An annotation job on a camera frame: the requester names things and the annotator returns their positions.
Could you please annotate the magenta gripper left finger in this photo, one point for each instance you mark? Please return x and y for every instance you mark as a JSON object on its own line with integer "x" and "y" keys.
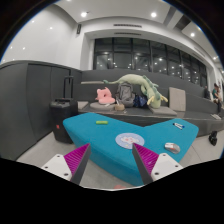
{"x": 71, "y": 166}

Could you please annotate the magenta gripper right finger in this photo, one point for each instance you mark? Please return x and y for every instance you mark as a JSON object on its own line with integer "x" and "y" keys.
{"x": 153, "y": 166}

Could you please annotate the round white mouse pad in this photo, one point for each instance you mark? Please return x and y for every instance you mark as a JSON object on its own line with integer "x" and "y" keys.
{"x": 126, "y": 140}

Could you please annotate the grey white computer mouse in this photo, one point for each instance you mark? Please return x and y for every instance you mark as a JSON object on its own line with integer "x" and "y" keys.
{"x": 172, "y": 147}

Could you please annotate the teal upholstered bench table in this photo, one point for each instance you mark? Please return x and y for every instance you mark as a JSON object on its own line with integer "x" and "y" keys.
{"x": 118, "y": 161}

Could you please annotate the green marker pen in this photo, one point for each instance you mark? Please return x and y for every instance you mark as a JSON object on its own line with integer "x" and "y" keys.
{"x": 101, "y": 122}

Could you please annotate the blue white marker pen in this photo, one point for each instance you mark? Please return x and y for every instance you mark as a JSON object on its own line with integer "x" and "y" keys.
{"x": 179, "y": 125}

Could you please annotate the black rolling suitcase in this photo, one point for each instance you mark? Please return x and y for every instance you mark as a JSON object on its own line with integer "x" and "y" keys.
{"x": 62, "y": 108}

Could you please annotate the grey round seat cushion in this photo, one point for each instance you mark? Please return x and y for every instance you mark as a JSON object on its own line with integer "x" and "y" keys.
{"x": 102, "y": 107}

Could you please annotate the dark blue bag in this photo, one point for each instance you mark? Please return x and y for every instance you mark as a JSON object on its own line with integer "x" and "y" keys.
{"x": 139, "y": 101}

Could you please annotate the small tan basket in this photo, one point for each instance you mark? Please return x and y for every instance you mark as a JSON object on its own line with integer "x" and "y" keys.
{"x": 119, "y": 107}

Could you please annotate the grey backpack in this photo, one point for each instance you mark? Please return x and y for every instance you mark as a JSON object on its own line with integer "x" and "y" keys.
{"x": 125, "y": 94}

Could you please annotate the grey square cushion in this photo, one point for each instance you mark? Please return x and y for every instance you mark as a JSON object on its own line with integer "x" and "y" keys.
{"x": 177, "y": 99}

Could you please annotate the pink plush toy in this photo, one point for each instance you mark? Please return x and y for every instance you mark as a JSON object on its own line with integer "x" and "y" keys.
{"x": 104, "y": 96}

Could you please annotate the black wheeled object on floor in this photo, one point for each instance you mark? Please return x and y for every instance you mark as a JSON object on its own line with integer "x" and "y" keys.
{"x": 213, "y": 138}

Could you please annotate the green dragon plush toy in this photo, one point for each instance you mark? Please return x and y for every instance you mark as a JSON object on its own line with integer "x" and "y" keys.
{"x": 148, "y": 88}

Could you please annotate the seated person at right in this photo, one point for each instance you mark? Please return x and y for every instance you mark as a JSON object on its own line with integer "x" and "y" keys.
{"x": 216, "y": 98}

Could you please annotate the black wall speaker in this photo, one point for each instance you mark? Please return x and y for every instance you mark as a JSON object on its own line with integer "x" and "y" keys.
{"x": 79, "y": 28}

